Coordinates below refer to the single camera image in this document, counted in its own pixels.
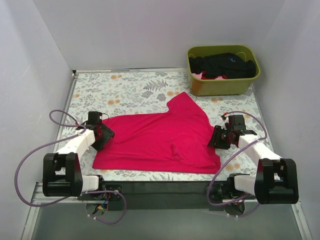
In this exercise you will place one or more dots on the green plastic laundry basket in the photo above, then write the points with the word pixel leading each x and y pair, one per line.
pixel 216 87

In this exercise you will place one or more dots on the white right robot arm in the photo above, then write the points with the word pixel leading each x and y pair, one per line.
pixel 276 179

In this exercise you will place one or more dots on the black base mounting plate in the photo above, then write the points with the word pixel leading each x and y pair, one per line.
pixel 169 195

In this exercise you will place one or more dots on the floral patterned table mat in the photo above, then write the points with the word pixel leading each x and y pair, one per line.
pixel 146 92

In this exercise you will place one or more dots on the magenta t shirt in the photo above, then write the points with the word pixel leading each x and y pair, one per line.
pixel 172 141

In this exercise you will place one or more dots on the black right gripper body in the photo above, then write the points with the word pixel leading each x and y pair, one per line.
pixel 216 137

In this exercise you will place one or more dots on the black t shirt in basket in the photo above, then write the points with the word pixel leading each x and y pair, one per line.
pixel 228 64

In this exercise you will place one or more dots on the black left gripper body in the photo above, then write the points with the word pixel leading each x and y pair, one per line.
pixel 105 136

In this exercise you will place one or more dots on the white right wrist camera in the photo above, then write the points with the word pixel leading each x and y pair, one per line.
pixel 225 124

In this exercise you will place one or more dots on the pink garment in basket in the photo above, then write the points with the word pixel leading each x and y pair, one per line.
pixel 200 76

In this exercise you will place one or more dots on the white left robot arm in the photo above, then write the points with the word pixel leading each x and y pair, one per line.
pixel 62 175

